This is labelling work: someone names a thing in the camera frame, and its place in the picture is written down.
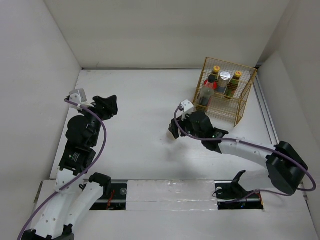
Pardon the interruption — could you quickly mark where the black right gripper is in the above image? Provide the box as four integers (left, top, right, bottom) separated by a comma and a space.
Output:
168, 110, 204, 141

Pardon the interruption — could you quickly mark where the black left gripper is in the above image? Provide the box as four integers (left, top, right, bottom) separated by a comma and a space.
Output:
78, 94, 117, 146

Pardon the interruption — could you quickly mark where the tall dark soy sauce bottle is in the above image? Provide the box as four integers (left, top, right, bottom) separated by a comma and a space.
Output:
198, 76, 217, 113

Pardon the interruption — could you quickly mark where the red lid sauce jar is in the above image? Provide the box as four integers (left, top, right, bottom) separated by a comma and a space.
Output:
203, 79, 208, 87

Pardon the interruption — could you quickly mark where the yellow cap sauce bottle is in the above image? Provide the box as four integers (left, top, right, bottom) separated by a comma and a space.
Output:
210, 65, 221, 79
224, 70, 242, 99

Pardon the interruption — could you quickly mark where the silver lid white granule jar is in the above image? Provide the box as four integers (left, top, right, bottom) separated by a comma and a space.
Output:
216, 71, 231, 94

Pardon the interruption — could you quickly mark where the yellow-green lid spice shaker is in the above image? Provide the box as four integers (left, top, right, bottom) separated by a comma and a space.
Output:
166, 131, 175, 140

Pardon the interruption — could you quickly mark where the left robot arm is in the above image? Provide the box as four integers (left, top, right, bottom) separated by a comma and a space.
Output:
18, 93, 118, 240

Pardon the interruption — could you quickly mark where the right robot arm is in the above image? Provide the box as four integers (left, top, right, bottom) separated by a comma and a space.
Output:
168, 111, 309, 201

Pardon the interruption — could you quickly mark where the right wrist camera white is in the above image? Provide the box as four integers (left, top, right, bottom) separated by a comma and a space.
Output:
178, 99, 194, 114

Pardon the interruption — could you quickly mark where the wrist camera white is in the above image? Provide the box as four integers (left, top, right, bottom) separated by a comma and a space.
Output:
178, 99, 194, 114
66, 88, 87, 109

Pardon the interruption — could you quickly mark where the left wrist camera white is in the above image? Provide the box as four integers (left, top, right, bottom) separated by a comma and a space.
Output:
66, 88, 87, 109

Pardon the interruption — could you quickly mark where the gold wire rack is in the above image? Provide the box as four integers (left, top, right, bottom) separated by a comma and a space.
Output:
192, 57, 257, 126

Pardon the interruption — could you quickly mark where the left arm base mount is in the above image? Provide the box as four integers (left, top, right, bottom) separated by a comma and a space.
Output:
90, 181, 128, 211

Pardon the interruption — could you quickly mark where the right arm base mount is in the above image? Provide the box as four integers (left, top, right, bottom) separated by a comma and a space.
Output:
212, 182, 264, 210

